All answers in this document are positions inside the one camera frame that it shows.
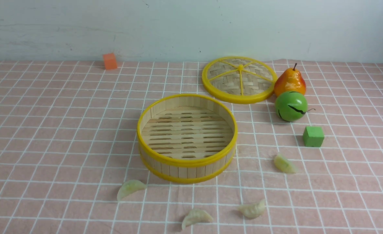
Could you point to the orange cube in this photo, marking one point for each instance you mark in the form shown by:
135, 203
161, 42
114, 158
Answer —
110, 61

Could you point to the pink checkered tablecloth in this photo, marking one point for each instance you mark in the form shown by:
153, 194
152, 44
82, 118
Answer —
68, 143

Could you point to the orange yellow pear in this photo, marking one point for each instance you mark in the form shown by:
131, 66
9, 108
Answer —
290, 80

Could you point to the green cube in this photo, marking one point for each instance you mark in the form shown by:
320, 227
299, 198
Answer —
313, 136

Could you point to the green apple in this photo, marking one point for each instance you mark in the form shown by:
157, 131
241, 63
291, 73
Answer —
291, 106

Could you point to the pale green dumpling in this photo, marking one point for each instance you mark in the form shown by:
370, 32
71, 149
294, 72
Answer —
130, 187
284, 165

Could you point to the yellow bamboo steamer lid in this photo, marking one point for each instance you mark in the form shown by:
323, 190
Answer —
239, 80

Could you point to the yellow bamboo steamer tray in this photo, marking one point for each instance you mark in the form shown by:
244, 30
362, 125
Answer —
187, 138

